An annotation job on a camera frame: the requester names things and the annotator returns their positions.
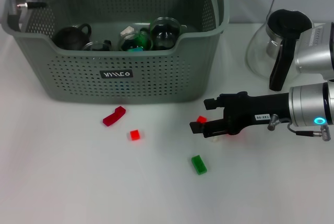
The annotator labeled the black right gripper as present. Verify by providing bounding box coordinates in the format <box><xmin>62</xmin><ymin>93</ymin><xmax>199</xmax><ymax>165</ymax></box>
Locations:
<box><xmin>189</xmin><ymin>90</ymin><xmax>291</xmax><ymax>139</ymax></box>

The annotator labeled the small white brick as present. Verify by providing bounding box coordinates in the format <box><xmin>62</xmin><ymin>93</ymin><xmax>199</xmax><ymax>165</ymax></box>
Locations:
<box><xmin>120</xmin><ymin>26</ymin><xmax>135</xmax><ymax>39</ymax></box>

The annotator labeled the glass teacup black sleeve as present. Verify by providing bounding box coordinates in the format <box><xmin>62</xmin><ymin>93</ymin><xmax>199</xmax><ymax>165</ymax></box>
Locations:
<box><xmin>82</xmin><ymin>39</ymin><xmax>116</xmax><ymax>52</ymax></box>
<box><xmin>148</xmin><ymin>17</ymin><xmax>183</xmax><ymax>50</ymax></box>
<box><xmin>118</xmin><ymin>29</ymin><xmax>153</xmax><ymax>52</ymax></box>

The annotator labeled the translucent green stepped brick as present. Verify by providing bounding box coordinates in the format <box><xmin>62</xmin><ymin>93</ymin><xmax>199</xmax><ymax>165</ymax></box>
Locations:
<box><xmin>139</xmin><ymin>28</ymin><xmax>150</xmax><ymax>49</ymax></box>

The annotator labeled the dark red curved brick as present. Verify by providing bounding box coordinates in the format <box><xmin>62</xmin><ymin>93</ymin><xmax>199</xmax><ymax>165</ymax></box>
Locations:
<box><xmin>101</xmin><ymin>105</ymin><xmax>127</xmax><ymax>127</ymax></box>

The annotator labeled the grey perforated storage basket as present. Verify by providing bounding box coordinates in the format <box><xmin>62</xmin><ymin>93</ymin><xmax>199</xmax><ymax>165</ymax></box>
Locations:
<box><xmin>1</xmin><ymin>0</ymin><xmax>230</xmax><ymax>104</ymax></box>

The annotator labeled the green rectangular brick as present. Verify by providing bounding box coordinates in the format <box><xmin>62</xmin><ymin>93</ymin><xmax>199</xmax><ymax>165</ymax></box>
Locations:
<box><xmin>191</xmin><ymin>155</ymin><xmax>209</xmax><ymax>175</ymax></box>

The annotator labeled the dark brown clay teapot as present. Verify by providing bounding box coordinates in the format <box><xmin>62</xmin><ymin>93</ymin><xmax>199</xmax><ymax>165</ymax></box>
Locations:
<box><xmin>53</xmin><ymin>22</ymin><xmax>92</xmax><ymax>52</ymax></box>

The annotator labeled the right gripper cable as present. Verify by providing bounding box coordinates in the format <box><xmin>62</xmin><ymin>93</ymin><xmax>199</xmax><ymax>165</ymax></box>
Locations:
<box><xmin>267</xmin><ymin>113</ymin><xmax>332</xmax><ymax>142</ymax></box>

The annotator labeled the glass pitcher black handle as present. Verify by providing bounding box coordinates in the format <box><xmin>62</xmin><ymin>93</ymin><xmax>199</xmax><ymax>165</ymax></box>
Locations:
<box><xmin>246</xmin><ymin>8</ymin><xmax>315</xmax><ymax>92</ymax></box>

